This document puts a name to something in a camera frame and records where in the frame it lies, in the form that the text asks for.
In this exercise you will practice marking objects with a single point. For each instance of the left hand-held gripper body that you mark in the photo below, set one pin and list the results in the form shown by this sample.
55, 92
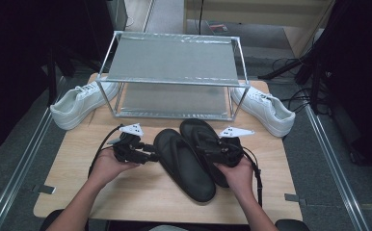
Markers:
126, 150

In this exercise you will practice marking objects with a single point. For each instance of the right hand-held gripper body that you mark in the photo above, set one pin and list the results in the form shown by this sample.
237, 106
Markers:
232, 152

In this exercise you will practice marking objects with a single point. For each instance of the black slipper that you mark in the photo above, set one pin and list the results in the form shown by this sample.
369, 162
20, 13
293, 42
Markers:
193, 131
187, 170

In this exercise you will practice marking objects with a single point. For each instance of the white sneaker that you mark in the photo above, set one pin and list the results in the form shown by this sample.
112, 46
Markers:
267, 112
74, 106

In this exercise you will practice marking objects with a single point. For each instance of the metal shoe rack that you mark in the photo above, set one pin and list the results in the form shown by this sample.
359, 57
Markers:
174, 61

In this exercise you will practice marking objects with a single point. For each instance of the person's right hand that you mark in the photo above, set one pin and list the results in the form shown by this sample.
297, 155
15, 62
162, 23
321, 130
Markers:
242, 176

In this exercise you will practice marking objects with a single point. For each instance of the person's left hand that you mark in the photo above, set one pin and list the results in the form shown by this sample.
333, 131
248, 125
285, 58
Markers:
105, 168

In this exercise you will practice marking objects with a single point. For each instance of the black chair armrest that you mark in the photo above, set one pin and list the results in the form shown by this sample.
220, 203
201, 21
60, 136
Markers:
291, 225
47, 221

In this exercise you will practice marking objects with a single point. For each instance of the black stand leg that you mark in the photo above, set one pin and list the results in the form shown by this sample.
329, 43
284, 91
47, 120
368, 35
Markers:
280, 69

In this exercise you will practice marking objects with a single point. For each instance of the red flat item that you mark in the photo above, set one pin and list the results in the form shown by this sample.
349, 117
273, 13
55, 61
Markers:
218, 28

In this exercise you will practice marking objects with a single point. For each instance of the wooden cabinet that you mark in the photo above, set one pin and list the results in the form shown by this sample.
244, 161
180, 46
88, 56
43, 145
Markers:
258, 11

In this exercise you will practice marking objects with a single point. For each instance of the black curtain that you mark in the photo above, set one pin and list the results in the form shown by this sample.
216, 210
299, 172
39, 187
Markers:
360, 64
13, 64

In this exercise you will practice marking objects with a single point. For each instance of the metal floor rail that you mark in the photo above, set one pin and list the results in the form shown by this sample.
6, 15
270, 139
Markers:
23, 160
335, 170

